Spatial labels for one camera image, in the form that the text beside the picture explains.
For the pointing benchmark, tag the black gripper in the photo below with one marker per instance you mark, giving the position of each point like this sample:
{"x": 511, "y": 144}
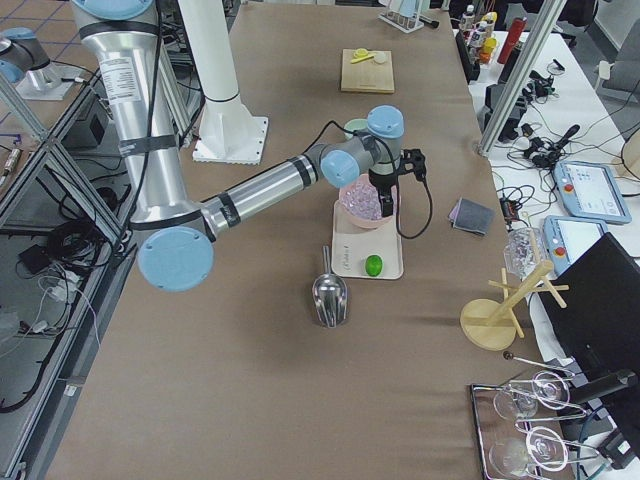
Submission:
{"x": 381, "y": 183}

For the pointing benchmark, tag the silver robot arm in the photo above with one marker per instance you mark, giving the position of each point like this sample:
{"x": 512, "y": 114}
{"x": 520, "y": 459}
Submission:
{"x": 175, "y": 234}

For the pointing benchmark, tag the pink bowl of ice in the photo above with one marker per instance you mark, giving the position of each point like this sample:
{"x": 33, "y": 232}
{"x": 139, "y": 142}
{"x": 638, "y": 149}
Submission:
{"x": 361, "y": 203}

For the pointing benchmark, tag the mint green bowl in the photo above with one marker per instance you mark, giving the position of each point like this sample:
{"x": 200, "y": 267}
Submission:
{"x": 356, "y": 127}

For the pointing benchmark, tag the metal ice scoop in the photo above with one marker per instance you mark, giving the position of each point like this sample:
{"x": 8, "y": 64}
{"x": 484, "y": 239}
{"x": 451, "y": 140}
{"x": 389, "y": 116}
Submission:
{"x": 330, "y": 295}

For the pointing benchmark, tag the cream plastic tray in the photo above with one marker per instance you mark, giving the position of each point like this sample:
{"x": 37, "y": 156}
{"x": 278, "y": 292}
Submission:
{"x": 352, "y": 245}

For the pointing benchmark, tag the green lime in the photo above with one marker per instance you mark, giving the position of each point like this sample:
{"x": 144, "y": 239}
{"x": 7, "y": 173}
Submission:
{"x": 374, "y": 265}

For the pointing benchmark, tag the grey folded cloth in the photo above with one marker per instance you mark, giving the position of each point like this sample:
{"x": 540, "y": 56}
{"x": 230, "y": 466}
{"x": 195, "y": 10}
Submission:
{"x": 471, "y": 217}

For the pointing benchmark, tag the bamboo cutting board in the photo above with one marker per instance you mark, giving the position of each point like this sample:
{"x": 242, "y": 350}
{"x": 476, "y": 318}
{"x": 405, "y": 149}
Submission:
{"x": 368, "y": 76}

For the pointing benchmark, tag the yellow plastic knife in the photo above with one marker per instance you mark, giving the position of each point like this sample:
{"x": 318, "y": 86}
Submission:
{"x": 362, "y": 59}

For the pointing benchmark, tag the clear plastic container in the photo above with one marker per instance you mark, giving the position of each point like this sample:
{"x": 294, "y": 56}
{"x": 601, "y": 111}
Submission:
{"x": 523, "y": 251}

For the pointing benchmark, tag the wooden cup tree stand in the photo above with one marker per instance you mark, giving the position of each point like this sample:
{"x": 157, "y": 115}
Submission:
{"x": 493, "y": 325}

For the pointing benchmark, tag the blue teach pendant lower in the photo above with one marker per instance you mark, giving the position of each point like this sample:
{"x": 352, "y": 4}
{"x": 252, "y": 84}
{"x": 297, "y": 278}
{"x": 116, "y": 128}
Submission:
{"x": 568, "y": 238}

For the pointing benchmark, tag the blue teach pendant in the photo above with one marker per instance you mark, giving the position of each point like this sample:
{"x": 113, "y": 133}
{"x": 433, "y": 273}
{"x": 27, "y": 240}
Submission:
{"x": 589, "y": 190}
{"x": 568, "y": 238}

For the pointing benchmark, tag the blue teach pendant upper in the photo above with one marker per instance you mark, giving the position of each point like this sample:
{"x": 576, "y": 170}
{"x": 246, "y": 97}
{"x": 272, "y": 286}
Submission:
{"x": 589, "y": 190}

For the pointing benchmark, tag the red bottle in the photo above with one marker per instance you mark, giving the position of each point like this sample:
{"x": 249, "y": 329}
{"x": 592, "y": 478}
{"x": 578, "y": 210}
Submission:
{"x": 513, "y": 35}

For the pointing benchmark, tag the black monitor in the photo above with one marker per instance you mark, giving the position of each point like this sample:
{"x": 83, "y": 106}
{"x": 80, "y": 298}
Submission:
{"x": 599, "y": 327}

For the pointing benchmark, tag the wine glass upper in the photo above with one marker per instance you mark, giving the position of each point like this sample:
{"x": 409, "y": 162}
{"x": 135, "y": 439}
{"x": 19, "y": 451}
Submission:
{"x": 521, "y": 399}

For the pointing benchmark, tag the wine glass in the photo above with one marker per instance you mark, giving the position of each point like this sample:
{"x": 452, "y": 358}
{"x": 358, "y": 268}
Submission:
{"x": 521, "y": 399}
{"x": 540, "y": 452}

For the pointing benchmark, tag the wine glass lower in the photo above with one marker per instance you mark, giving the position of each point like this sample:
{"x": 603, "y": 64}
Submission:
{"x": 540, "y": 452}

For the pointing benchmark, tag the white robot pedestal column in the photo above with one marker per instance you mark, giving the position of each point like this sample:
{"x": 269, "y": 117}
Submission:
{"x": 228, "y": 132}

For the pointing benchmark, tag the aluminium frame post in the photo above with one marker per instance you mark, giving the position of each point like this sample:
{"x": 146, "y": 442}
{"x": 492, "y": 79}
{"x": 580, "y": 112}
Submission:
{"x": 537, "y": 36}

